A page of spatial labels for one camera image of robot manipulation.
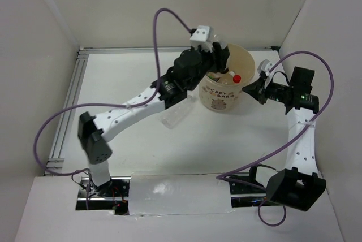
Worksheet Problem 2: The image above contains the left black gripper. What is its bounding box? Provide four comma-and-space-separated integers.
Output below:
187, 42, 230, 92

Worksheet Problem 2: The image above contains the red label water bottle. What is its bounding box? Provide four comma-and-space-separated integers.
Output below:
207, 72, 242, 85

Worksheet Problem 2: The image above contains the black label small bottle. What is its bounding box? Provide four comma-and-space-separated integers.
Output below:
213, 34, 227, 49

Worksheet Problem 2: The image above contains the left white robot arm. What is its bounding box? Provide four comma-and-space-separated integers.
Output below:
77, 42, 230, 197

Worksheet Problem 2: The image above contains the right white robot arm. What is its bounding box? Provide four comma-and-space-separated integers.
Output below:
242, 67, 326, 211

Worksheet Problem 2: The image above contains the cream capybara plastic bin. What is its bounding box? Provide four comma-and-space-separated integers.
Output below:
199, 44, 256, 113

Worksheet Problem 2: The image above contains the clear crushed bottle centre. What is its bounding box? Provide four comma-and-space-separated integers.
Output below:
161, 95, 195, 129

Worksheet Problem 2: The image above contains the silver tape sheet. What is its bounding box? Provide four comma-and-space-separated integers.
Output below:
128, 174, 233, 216

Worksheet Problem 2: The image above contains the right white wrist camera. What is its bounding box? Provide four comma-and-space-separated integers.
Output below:
256, 59, 274, 79

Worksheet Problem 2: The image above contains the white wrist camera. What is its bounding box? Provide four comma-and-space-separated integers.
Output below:
189, 25, 214, 53
256, 59, 274, 79

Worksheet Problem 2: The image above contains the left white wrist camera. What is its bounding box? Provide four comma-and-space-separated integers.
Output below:
189, 25, 214, 53

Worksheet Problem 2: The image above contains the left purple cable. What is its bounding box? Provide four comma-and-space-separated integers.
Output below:
33, 8, 196, 211

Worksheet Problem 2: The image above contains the purple cable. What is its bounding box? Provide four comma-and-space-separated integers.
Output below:
33, 8, 196, 211
217, 51, 334, 227

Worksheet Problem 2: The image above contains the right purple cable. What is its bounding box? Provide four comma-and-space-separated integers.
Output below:
217, 51, 334, 227

